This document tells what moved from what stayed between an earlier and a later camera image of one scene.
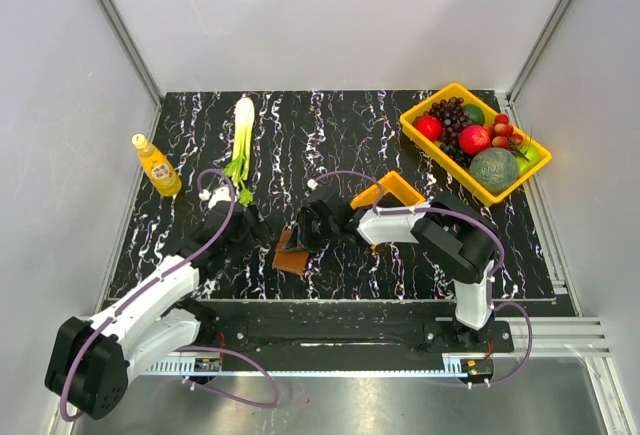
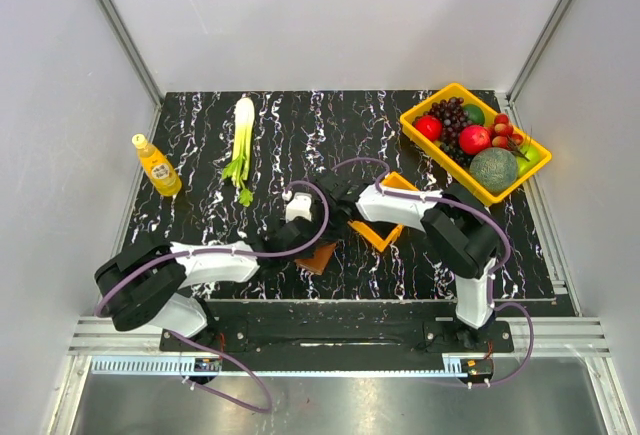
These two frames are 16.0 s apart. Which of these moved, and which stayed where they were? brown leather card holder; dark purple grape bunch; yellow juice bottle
Moved: brown leather card holder
Stayed: dark purple grape bunch; yellow juice bottle
